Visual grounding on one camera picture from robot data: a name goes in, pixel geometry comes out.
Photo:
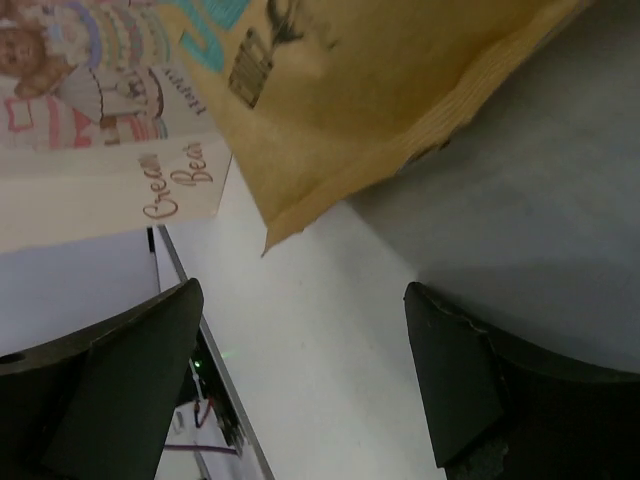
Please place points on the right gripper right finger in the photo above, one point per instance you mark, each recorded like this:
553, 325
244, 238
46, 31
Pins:
500, 407

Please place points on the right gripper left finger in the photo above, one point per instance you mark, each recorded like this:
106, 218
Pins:
98, 403

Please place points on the kettle chips bag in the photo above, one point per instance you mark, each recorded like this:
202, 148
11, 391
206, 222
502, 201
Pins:
318, 100

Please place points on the aluminium table rail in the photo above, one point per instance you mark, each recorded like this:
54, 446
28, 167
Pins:
219, 360

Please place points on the beige paper bag orange handles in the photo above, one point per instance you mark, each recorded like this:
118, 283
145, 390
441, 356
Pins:
103, 129

